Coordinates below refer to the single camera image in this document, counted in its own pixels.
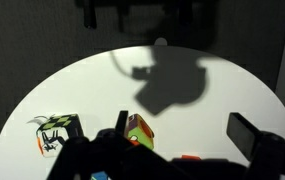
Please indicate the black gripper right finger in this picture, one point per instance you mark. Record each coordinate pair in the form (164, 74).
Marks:
(268, 150)

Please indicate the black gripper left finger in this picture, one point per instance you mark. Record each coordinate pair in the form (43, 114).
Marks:
(78, 156)

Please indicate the block with orange circle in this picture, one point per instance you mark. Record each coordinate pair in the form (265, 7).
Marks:
(142, 133)

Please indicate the block with blue face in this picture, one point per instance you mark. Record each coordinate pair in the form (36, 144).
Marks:
(100, 176)

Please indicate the black yellow white cube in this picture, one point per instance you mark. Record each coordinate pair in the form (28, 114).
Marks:
(57, 130)

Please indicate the small orange cube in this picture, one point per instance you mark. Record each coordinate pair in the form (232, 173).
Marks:
(190, 157)

